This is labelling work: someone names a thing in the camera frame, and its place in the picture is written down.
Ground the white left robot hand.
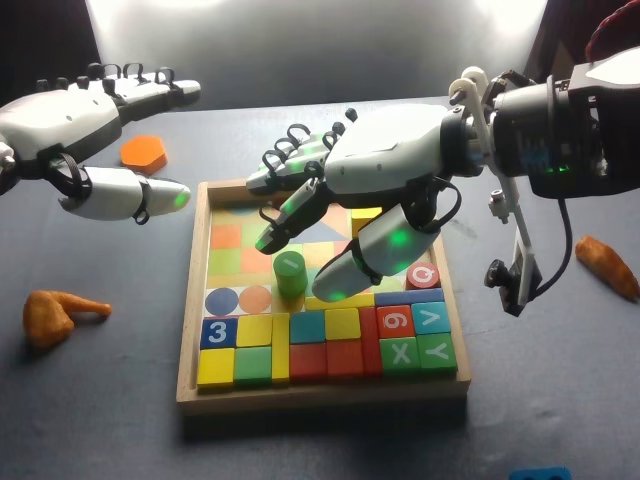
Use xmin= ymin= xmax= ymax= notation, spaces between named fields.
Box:
xmin=0 ymin=62 xmax=203 ymax=226

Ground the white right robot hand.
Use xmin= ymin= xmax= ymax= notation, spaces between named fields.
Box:
xmin=244 ymin=106 xmax=462 ymax=304

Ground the red cylinder block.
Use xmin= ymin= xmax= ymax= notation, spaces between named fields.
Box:
xmin=404 ymin=262 xmax=442 ymax=291

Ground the green cylinder block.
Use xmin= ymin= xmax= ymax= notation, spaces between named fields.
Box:
xmin=272 ymin=250 xmax=309 ymax=300

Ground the yellow cube block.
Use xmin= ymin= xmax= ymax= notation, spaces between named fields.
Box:
xmin=350 ymin=207 xmax=384 ymax=236

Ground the orange hexagon block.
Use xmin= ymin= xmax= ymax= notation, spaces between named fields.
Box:
xmin=119 ymin=134 xmax=169 ymax=175

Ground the blue two-hole block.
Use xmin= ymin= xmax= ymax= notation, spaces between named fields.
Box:
xmin=508 ymin=466 xmax=573 ymax=480

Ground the wooden puzzle tray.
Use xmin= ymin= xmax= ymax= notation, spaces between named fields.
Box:
xmin=175 ymin=177 xmax=474 ymax=414

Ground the toy fried chicken drumstick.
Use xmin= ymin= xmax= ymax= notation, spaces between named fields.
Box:
xmin=23 ymin=289 xmax=113 ymax=350

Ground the orange toy carrot piece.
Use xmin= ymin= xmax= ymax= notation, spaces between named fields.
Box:
xmin=574 ymin=235 xmax=640 ymax=302

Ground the grey table cloth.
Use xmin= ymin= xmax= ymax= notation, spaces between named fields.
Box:
xmin=0 ymin=94 xmax=640 ymax=480

